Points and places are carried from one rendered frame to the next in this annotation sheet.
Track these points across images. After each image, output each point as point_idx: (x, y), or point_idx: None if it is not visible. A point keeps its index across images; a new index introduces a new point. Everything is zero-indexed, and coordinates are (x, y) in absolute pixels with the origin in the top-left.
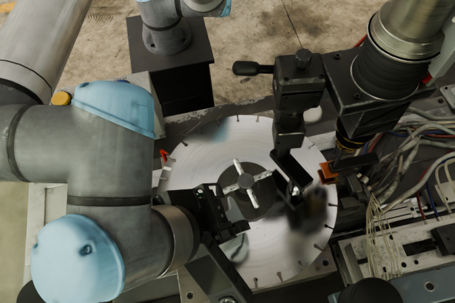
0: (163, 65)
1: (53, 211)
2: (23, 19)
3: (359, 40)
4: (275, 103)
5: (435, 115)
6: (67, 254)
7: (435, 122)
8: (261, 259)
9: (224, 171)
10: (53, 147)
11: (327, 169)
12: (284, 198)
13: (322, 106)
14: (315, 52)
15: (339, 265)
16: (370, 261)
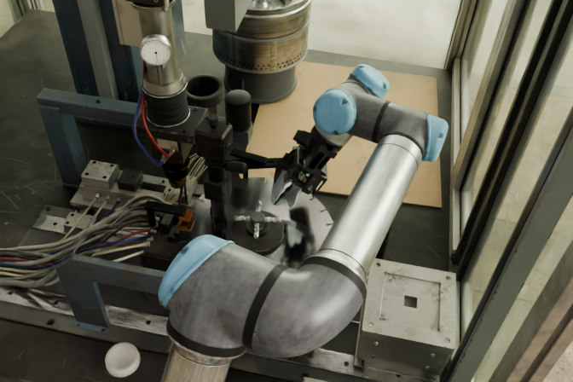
0: None
1: (431, 308)
2: (380, 171)
3: (155, 142)
4: (232, 146)
5: (15, 283)
6: (369, 71)
7: (25, 275)
8: (271, 192)
9: (267, 249)
10: (367, 94)
11: (188, 213)
12: (231, 217)
13: (99, 362)
14: (196, 133)
15: None
16: (193, 191)
